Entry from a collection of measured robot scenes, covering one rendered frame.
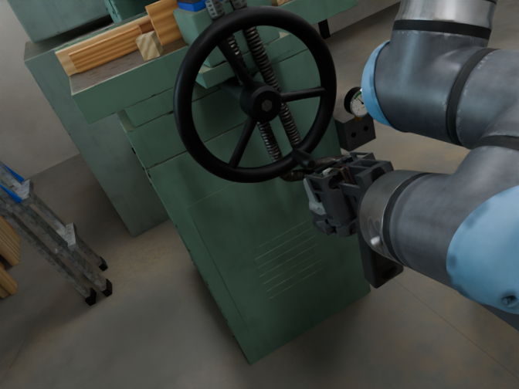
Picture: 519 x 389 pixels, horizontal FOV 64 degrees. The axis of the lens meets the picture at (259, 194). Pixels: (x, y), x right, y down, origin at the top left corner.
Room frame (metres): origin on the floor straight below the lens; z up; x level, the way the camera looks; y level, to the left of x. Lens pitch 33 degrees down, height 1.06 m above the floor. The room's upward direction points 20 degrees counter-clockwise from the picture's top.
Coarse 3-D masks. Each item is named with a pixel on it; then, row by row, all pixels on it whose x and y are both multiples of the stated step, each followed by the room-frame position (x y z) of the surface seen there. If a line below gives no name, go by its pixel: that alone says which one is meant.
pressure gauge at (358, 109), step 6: (354, 90) 0.83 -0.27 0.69; (360, 90) 0.82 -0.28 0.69; (348, 96) 0.83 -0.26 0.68; (354, 96) 0.81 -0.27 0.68; (360, 96) 0.82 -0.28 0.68; (348, 102) 0.82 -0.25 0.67; (354, 102) 0.81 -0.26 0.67; (360, 102) 0.82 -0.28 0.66; (348, 108) 0.82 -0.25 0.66; (354, 108) 0.81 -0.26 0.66; (360, 108) 0.82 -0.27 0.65; (354, 114) 0.81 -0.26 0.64; (360, 114) 0.82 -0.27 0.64; (366, 114) 0.82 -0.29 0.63
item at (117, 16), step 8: (104, 0) 1.26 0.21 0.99; (112, 0) 1.13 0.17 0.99; (120, 0) 1.13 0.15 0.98; (128, 0) 1.14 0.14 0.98; (136, 0) 1.14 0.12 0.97; (144, 0) 1.15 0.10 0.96; (152, 0) 1.15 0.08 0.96; (160, 0) 1.15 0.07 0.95; (112, 8) 1.15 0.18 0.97; (120, 8) 1.13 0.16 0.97; (128, 8) 1.14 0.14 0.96; (136, 8) 1.14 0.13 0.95; (144, 8) 1.14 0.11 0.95; (112, 16) 1.29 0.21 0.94; (120, 16) 1.13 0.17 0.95; (128, 16) 1.13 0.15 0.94
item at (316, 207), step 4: (304, 180) 0.47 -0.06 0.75; (304, 184) 0.48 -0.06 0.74; (308, 188) 0.47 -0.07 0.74; (308, 192) 0.47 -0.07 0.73; (308, 196) 0.47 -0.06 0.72; (312, 196) 0.46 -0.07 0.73; (312, 200) 0.46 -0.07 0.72; (312, 204) 0.47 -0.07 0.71; (316, 204) 0.45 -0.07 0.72; (320, 204) 0.44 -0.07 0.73; (312, 208) 0.46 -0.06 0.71; (316, 208) 0.45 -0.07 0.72; (320, 208) 0.44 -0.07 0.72; (320, 212) 0.43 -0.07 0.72; (324, 212) 0.42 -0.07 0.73
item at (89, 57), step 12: (120, 36) 0.94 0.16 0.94; (132, 36) 0.94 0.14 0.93; (84, 48) 0.93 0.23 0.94; (96, 48) 0.92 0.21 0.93; (108, 48) 0.93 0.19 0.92; (120, 48) 0.93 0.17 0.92; (132, 48) 0.94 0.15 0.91; (72, 60) 0.91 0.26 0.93; (84, 60) 0.92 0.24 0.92; (96, 60) 0.92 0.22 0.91; (108, 60) 0.93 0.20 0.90
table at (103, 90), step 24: (312, 0) 0.87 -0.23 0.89; (336, 0) 0.88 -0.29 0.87; (312, 24) 0.87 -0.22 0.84; (168, 48) 0.84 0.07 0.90; (288, 48) 0.75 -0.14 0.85; (96, 72) 0.87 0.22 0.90; (120, 72) 0.79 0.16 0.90; (144, 72) 0.79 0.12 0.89; (168, 72) 0.80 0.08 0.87; (216, 72) 0.72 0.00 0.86; (72, 96) 0.76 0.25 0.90; (96, 96) 0.76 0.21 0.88; (120, 96) 0.77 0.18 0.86; (144, 96) 0.78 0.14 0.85; (96, 120) 0.76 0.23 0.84
